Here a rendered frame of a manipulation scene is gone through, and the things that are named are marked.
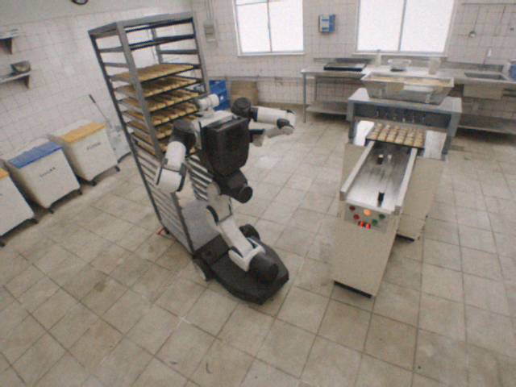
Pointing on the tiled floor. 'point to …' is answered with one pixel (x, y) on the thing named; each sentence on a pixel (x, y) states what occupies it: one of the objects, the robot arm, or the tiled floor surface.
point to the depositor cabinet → (418, 206)
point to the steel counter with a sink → (486, 88)
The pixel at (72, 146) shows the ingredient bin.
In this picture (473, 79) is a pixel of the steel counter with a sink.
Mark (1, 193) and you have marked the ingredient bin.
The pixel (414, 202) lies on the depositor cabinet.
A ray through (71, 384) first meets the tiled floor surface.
